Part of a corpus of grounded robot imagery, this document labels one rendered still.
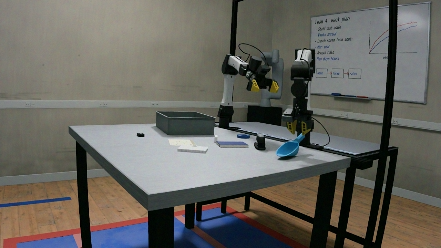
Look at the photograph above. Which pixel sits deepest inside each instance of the blue scoop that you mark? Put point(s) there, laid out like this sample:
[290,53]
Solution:
[290,148]

